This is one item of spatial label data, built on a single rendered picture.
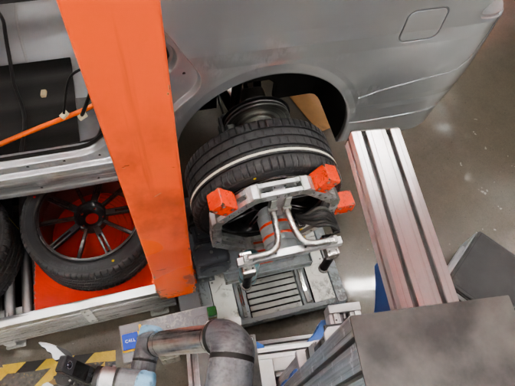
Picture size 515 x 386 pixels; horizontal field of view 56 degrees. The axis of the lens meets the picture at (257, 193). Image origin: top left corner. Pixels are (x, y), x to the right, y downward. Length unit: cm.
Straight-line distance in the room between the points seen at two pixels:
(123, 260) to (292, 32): 130
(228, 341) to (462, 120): 291
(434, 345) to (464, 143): 303
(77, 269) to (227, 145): 97
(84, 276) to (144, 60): 159
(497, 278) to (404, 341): 218
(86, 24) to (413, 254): 64
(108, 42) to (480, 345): 76
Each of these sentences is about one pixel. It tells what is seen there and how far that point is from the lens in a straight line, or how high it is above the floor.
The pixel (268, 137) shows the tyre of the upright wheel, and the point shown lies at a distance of 188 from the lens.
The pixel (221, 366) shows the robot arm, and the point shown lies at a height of 146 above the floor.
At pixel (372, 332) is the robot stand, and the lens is 72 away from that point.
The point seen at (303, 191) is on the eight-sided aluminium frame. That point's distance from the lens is 184.
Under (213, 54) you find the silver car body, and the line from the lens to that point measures 174.
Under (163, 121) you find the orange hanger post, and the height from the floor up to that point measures 182.
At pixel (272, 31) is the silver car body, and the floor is 153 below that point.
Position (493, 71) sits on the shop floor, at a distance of 429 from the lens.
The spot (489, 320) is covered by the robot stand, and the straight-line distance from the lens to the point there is 80.
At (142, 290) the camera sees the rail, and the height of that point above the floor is 39.
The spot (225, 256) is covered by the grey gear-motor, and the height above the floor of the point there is 40.
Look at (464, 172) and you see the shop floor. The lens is 357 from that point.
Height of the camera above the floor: 270
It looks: 61 degrees down
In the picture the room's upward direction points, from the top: 9 degrees clockwise
